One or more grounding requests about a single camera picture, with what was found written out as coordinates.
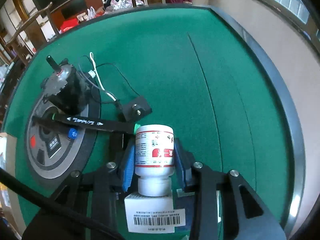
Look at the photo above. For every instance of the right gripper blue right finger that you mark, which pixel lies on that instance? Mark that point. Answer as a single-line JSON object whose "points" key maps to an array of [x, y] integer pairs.
{"points": [[183, 166]]}

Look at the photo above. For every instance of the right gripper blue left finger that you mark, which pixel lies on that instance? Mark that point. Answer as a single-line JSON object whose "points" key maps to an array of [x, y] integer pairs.
{"points": [[128, 165]]}

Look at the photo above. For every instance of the small white red-label bottle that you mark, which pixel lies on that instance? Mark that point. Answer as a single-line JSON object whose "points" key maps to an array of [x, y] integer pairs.
{"points": [[154, 160]]}

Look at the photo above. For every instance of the white blue medicine box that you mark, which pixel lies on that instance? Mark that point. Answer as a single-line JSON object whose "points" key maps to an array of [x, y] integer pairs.
{"points": [[168, 214]]}

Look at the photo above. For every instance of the black marker green cap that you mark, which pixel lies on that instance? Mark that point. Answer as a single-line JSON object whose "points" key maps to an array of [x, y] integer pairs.
{"points": [[97, 124]]}

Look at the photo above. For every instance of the round grey table console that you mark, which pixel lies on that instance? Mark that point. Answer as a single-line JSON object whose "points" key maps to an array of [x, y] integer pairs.
{"points": [[53, 155]]}

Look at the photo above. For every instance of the black marker blue cap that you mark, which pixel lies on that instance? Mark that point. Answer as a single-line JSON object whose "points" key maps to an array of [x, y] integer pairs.
{"points": [[57, 127]]}

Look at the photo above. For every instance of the black electric motor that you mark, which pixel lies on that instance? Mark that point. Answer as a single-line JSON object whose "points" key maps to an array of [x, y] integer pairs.
{"points": [[66, 88]]}

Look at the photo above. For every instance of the cardboard tray box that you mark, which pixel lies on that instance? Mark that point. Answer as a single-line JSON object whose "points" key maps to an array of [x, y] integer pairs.
{"points": [[3, 149]]}

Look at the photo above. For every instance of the wooden chair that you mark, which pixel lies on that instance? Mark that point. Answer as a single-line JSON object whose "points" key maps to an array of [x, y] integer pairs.
{"points": [[31, 27]]}

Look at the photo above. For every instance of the black bracket with wires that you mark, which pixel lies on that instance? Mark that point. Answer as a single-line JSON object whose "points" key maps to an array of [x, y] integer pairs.
{"points": [[114, 88]]}

